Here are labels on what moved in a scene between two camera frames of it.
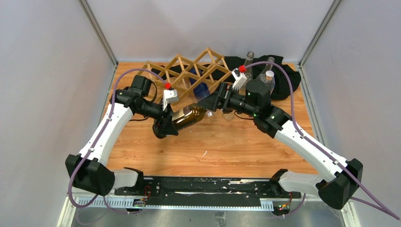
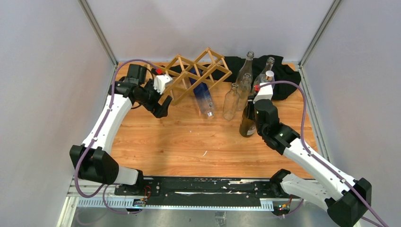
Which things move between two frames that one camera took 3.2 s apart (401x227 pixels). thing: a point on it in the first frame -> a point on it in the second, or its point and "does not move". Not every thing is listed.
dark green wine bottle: [186, 115] -> [247, 126]
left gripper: [167, 126] -> [161, 109]
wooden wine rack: [176, 72] does not move
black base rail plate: [208, 190] does not move
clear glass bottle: [249, 60] does not move
